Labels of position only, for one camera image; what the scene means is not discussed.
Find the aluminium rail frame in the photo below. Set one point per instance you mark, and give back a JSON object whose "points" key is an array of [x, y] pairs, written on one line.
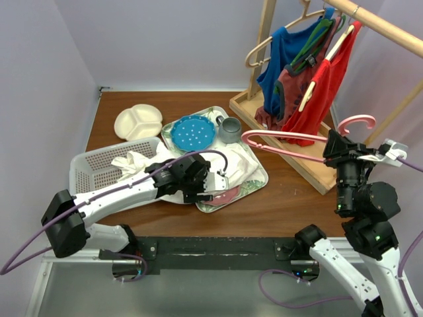
{"points": [[83, 285]]}

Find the cream wooden hanger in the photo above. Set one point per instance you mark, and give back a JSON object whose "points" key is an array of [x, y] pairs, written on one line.
{"points": [[328, 57]]}

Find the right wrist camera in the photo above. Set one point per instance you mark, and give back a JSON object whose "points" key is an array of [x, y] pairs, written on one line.
{"points": [[393, 150]]}

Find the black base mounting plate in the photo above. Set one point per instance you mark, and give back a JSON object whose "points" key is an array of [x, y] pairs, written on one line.
{"points": [[214, 253]]}

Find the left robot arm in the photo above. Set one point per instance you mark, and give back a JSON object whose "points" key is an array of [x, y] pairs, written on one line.
{"points": [[71, 222]]}

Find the beige plastic hanger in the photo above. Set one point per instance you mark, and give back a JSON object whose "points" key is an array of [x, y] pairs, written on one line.
{"points": [[277, 36]]}

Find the pink dotted plate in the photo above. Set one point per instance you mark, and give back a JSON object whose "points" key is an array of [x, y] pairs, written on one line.
{"points": [[224, 198]]}

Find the blue tank top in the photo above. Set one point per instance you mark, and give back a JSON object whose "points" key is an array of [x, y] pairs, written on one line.
{"points": [[283, 53]]}

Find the green velvet hanger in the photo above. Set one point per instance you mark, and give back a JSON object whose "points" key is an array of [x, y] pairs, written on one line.
{"points": [[307, 57]]}

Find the white tank top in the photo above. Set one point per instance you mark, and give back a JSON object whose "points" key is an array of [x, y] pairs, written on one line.
{"points": [[240, 164]]}

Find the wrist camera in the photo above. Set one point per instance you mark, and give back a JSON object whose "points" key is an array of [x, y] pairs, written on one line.
{"points": [[393, 150], [215, 182]]}

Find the grey ceramic mug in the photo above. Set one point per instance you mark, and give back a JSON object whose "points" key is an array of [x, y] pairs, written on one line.
{"points": [[229, 129]]}

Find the floral serving tray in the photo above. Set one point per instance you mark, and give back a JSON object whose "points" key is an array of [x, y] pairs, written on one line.
{"points": [[255, 182]]}

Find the wooden clothes rack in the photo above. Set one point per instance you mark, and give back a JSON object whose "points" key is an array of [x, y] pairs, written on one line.
{"points": [[245, 103]]}

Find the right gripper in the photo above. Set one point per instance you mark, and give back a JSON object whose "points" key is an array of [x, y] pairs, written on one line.
{"points": [[338, 148]]}

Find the cream divided plate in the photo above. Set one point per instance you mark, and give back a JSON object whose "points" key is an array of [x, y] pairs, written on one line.
{"points": [[138, 122]]}

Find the maroon motorcycle tank top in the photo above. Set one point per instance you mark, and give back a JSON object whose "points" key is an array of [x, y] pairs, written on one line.
{"points": [[289, 90]]}

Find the white plastic basket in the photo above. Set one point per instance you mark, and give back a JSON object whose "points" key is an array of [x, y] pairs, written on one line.
{"points": [[93, 170]]}

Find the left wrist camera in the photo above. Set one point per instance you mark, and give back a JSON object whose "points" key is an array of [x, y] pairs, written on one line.
{"points": [[215, 182]]}

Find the red tank top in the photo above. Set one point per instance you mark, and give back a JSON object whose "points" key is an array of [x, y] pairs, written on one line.
{"points": [[328, 78]]}

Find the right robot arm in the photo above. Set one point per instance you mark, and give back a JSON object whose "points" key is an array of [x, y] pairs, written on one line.
{"points": [[367, 209]]}

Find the blue dotted plate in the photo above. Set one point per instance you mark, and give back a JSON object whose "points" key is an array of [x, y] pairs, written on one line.
{"points": [[193, 133]]}

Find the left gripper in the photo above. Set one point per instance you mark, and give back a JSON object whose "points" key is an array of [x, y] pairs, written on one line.
{"points": [[192, 196]]}

